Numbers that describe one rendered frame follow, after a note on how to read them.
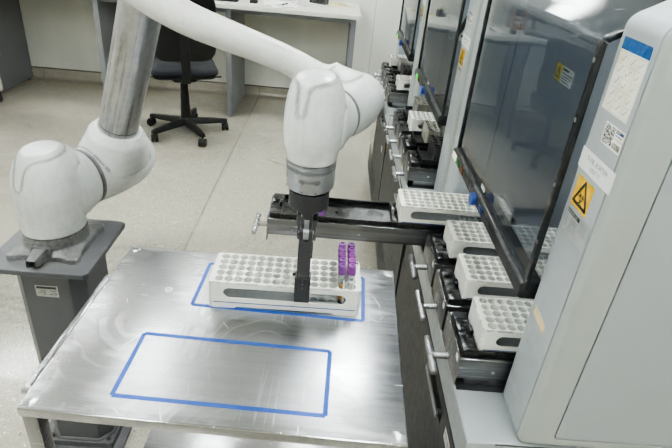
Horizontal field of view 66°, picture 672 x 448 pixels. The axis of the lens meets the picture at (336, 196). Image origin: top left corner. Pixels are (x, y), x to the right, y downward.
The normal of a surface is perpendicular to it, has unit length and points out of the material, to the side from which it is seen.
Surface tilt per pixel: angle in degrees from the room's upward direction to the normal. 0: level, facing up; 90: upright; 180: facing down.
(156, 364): 0
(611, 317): 90
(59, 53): 90
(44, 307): 90
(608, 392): 90
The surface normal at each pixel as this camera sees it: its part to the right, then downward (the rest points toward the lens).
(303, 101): -0.41, 0.22
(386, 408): 0.08, -0.88
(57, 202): 0.60, 0.39
